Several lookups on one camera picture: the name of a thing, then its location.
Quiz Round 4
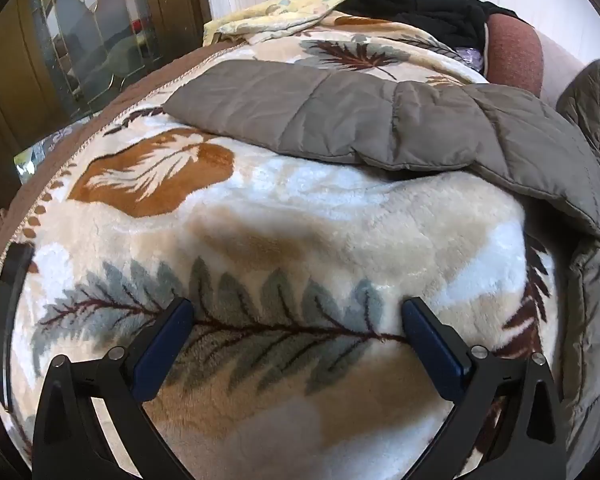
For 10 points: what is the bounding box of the black cloth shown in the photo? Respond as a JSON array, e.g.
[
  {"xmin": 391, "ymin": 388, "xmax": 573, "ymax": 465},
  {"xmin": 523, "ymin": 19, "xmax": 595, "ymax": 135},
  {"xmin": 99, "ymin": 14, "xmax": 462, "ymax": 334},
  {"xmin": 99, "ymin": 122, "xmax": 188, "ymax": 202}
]
[{"xmin": 337, "ymin": 0, "xmax": 518, "ymax": 51}]

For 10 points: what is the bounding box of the grey-brown quilted jacket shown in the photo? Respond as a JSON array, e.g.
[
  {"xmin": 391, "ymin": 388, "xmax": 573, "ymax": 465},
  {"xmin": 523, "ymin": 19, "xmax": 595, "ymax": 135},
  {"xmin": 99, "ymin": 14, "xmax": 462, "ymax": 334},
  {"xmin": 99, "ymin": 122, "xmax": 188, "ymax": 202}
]
[{"xmin": 162, "ymin": 58, "xmax": 600, "ymax": 480}]

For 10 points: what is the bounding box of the wooden stained glass door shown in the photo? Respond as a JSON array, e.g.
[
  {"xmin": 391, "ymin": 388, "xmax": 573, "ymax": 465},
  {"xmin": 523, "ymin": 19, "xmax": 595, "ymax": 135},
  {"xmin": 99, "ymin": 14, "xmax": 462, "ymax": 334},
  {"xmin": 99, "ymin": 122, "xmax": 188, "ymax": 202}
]
[{"xmin": 0, "ymin": 0, "xmax": 213, "ymax": 221}]

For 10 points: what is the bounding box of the pink and brown sofa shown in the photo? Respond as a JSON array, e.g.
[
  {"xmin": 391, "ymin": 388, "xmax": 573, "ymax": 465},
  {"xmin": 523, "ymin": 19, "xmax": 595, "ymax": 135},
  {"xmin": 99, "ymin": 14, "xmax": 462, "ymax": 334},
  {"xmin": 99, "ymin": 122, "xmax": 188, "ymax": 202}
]
[{"xmin": 485, "ymin": 10, "xmax": 598, "ymax": 108}]

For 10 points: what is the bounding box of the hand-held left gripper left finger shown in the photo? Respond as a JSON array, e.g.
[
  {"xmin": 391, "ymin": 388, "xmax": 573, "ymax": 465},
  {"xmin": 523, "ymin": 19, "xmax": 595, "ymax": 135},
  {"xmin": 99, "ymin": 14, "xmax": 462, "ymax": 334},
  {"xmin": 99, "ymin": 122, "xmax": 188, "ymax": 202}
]
[{"xmin": 32, "ymin": 296, "xmax": 196, "ymax": 480}]

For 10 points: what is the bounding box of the black phone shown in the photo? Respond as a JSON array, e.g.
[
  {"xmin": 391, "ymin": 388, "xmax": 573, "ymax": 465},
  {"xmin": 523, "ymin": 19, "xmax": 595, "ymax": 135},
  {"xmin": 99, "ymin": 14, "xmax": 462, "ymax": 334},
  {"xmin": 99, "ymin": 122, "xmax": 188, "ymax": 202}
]
[{"xmin": 0, "ymin": 242, "xmax": 35, "ymax": 403}]

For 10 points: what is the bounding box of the leaf print fleece blanket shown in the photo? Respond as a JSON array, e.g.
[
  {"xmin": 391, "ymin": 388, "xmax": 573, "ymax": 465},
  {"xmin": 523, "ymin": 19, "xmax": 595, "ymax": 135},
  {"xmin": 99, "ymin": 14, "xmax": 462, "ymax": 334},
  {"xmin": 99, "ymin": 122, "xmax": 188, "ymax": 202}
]
[{"xmin": 0, "ymin": 14, "xmax": 581, "ymax": 480}]

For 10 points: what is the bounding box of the yellow floral cloth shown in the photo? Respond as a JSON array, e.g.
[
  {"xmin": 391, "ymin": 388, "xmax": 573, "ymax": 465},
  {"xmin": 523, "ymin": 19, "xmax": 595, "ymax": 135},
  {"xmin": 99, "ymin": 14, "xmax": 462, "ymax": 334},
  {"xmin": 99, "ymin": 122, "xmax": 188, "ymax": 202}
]
[{"xmin": 202, "ymin": 0, "xmax": 357, "ymax": 46}]

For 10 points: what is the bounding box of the clear plastic bag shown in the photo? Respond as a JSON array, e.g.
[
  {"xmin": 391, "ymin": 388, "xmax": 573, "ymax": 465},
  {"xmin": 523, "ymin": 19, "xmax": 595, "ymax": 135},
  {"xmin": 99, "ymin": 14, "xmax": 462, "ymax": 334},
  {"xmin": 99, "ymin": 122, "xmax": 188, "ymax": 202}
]
[{"xmin": 455, "ymin": 46, "xmax": 487, "ymax": 75}]

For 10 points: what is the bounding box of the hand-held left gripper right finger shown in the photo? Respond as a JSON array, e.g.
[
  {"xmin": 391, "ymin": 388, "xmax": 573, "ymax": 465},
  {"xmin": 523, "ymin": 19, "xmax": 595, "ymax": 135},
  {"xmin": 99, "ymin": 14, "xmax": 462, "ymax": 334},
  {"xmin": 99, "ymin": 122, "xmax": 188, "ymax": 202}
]
[{"xmin": 401, "ymin": 296, "xmax": 567, "ymax": 480}]

